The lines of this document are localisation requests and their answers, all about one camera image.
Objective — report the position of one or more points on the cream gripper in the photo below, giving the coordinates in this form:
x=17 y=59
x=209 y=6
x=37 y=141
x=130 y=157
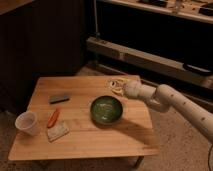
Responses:
x=121 y=82

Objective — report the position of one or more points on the green bowl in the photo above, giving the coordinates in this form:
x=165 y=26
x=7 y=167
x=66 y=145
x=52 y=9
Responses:
x=106 y=110

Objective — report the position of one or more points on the grey metal shelf beam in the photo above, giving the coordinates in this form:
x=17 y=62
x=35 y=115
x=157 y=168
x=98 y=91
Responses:
x=148 y=61

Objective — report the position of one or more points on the wooden table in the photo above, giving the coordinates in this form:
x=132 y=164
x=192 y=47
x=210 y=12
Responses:
x=132 y=135

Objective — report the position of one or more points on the dark grey block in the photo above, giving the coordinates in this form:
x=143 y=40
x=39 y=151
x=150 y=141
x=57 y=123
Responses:
x=58 y=99

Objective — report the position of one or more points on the orange carrot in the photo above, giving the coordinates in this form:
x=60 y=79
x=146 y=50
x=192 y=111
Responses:
x=53 y=118

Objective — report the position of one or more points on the beige sponge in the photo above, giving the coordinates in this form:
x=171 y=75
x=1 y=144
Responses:
x=57 y=131

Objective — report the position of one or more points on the white plastic cup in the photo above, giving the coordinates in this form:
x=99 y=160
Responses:
x=27 y=122

